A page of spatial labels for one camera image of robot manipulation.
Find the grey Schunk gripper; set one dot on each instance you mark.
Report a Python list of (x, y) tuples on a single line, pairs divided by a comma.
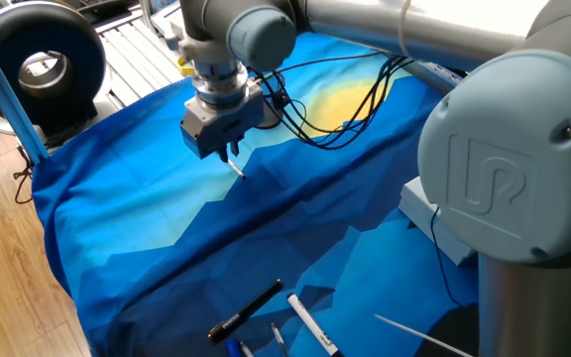
[(216, 131)]

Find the black and silver gel pen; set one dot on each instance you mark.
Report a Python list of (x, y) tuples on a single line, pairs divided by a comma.
[(237, 170)]

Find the long black pen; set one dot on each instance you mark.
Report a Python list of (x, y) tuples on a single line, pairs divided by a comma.
[(246, 311)]

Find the thin grey pen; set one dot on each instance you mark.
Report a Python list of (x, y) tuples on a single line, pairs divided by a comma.
[(278, 338), (246, 350)]

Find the yellow plastic hook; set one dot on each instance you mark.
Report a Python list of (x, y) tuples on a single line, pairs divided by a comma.
[(182, 67)]

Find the white marker black cap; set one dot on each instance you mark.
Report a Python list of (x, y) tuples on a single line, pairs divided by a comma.
[(310, 322)]

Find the white marker blue cap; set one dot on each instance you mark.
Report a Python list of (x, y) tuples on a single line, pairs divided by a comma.
[(232, 348)]

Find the light blue gift box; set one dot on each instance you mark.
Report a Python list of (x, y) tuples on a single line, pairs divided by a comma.
[(424, 208)]

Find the aluminium table rail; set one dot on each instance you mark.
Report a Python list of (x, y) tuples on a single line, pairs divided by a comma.
[(429, 77)]

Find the blue frame post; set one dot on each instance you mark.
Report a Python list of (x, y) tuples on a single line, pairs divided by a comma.
[(3, 89)]

